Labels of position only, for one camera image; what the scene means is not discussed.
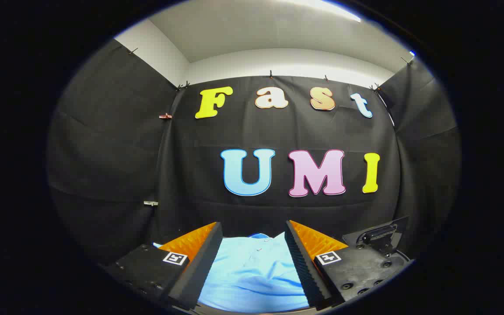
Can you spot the silver clip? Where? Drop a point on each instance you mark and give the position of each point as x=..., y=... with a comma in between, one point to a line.
x=150, y=203

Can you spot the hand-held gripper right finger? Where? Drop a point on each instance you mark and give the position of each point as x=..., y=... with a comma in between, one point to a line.
x=300, y=267

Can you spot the black backdrop cloth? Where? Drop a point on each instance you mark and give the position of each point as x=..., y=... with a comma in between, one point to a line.
x=278, y=131

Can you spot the light blue collared shirt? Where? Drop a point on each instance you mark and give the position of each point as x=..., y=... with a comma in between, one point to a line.
x=252, y=275

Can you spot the row of small black clips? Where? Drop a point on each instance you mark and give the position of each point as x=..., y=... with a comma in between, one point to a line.
x=271, y=73

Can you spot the red clip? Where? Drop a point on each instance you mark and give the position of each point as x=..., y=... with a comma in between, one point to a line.
x=165, y=116

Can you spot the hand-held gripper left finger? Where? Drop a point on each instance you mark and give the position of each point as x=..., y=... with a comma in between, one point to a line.
x=204, y=262

